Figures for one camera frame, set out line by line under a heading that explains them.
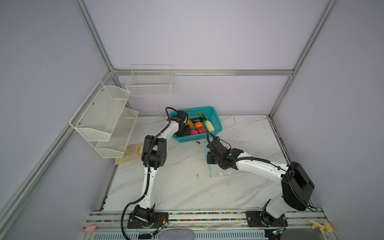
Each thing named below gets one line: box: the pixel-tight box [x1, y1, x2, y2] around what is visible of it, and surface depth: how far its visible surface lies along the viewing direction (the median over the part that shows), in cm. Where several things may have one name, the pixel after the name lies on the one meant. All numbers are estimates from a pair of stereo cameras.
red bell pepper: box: [197, 126, 207, 134], surface depth 106 cm
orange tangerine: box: [194, 121, 203, 129], surface depth 113 cm
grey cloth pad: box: [159, 229, 194, 240], surface depth 69 cm
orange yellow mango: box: [186, 119, 194, 129], surface depth 112 cm
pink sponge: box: [84, 225, 97, 232], surface depth 72 cm
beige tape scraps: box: [309, 219, 334, 234], surface depth 72 cm
